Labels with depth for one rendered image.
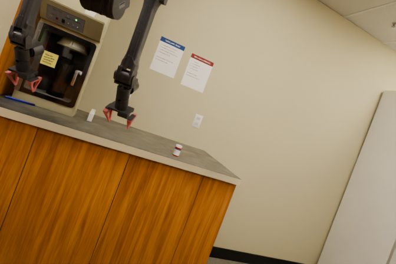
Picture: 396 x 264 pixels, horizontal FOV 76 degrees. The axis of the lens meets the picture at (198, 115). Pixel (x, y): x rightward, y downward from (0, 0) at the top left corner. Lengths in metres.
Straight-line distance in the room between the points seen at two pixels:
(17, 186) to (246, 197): 1.86
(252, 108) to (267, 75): 0.34
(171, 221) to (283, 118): 1.51
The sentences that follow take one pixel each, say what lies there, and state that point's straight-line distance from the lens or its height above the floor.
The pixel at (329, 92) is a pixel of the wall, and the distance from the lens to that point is 2.91.
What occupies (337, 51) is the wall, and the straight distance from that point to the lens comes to 2.97.
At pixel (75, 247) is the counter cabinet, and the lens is 1.62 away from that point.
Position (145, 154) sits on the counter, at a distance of 1.38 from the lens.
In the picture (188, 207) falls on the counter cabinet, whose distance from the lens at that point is 1.58.
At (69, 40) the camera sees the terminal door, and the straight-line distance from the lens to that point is 1.65.
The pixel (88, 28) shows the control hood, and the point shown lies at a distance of 1.60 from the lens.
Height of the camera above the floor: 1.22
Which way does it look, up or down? level
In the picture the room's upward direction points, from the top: 21 degrees clockwise
